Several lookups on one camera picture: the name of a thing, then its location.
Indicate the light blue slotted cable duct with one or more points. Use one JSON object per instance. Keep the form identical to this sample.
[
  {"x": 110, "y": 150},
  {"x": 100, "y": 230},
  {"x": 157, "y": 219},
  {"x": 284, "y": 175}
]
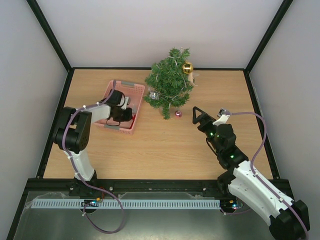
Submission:
[{"x": 128, "y": 204}]

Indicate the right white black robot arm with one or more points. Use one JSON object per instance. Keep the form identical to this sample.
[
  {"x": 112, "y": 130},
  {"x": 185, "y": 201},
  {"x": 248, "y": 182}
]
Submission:
[{"x": 286, "y": 218}]

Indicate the pink bauble ornament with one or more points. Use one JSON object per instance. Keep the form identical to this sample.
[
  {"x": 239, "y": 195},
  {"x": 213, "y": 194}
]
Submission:
[{"x": 178, "y": 113}]

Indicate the red ribbon bow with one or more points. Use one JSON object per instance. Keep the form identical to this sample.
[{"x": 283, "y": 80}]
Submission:
[{"x": 133, "y": 121}]

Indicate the gold bauble ornament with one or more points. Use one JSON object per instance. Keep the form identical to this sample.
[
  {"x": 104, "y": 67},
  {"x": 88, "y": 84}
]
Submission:
[{"x": 187, "y": 68}]

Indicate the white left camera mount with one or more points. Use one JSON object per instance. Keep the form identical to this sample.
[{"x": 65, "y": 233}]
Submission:
[{"x": 125, "y": 101}]

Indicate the black front frame rail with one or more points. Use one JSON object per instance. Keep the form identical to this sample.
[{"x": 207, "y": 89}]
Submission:
[{"x": 75, "y": 188}]

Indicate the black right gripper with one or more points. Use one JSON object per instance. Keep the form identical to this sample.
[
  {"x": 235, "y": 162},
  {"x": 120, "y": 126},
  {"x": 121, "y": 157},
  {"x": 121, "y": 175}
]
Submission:
[{"x": 203, "y": 120}]

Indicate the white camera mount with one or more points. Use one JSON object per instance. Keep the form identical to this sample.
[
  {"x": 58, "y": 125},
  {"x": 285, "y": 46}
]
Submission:
[
  {"x": 125, "y": 101},
  {"x": 222, "y": 118}
]

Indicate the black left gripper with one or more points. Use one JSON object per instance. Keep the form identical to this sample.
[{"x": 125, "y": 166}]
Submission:
[{"x": 128, "y": 117}]

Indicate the small green christmas tree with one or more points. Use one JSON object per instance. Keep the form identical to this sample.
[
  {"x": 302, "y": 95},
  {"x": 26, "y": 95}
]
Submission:
[{"x": 170, "y": 82}]

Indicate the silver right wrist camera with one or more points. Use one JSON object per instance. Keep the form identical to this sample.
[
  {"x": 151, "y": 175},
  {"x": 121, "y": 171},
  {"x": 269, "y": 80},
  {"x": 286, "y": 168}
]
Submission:
[{"x": 223, "y": 111}]

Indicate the pink perforated plastic basket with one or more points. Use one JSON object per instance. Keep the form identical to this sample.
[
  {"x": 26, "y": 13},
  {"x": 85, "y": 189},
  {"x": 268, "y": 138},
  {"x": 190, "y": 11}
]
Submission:
[{"x": 118, "y": 89}]

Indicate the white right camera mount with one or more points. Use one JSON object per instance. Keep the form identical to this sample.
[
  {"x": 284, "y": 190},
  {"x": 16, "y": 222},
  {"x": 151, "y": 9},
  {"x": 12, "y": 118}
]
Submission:
[{"x": 222, "y": 118}]

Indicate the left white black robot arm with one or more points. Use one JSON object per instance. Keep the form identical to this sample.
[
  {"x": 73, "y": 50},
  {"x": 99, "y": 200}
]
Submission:
[{"x": 73, "y": 128}]

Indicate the silver foil gift ornament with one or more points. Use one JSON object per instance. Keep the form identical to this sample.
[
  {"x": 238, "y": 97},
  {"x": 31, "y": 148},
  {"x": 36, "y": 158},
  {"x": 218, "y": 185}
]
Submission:
[{"x": 154, "y": 95}]

